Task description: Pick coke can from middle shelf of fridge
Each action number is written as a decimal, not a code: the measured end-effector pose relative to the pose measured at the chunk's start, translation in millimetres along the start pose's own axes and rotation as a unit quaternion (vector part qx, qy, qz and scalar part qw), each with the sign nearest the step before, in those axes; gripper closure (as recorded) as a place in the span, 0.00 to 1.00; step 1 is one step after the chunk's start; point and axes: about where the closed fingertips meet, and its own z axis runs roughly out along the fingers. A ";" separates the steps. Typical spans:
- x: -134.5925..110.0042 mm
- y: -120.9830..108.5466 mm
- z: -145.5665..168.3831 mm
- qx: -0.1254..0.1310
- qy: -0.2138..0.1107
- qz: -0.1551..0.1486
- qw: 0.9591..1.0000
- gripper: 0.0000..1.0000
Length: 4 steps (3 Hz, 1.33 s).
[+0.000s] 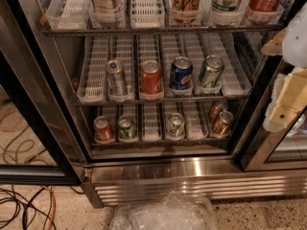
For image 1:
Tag green can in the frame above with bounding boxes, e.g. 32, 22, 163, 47
117, 115, 136, 141
166, 113, 185, 137

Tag stainless steel fridge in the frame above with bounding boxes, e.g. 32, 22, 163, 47
6, 0, 307, 209

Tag wire shelf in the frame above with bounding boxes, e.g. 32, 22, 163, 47
75, 95, 248, 107
42, 24, 283, 37

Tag black floor cable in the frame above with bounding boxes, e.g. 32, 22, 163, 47
0, 185, 84, 230

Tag red coke can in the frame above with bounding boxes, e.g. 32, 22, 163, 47
140, 60, 162, 95

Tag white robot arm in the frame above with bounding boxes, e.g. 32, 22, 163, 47
261, 3, 307, 132

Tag clear plastic bag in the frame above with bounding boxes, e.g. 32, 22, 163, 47
109, 192, 218, 230

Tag glass fridge door left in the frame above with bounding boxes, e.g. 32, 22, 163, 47
0, 0, 87, 185

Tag blue pepsi can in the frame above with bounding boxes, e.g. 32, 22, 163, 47
169, 56, 193, 90

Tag green can middle shelf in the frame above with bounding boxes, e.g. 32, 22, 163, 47
198, 55, 224, 88

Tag top wire shelf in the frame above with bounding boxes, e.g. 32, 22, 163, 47
42, 24, 283, 37

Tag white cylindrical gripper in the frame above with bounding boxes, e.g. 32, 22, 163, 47
260, 28, 307, 133

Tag brown can bottom front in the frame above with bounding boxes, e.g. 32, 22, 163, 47
212, 111, 234, 136

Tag brown can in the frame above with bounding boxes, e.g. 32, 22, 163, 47
212, 111, 234, 136
208, 99, 228, 123

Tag middle wire shelf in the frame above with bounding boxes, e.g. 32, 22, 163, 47
75, 95, 248, 107

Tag green can bottom centre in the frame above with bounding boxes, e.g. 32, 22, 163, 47
166, 113, 185, 137

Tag orange floor cable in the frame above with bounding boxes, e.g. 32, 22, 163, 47
41, 185, 58, 230

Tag silver can middle shelf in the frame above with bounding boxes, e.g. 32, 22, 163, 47
106, 59, 128, 96

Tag green can bottom left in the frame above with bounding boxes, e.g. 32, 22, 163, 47
117, 115, 136, 141

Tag red can bottom shelf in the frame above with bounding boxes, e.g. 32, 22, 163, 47
93, 116, 114, 142

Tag gold striped can top shelf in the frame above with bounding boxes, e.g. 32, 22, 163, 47
171, 0, 201, 24

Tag brown can bottom rear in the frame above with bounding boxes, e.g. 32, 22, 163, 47
208, 99, 228, 123

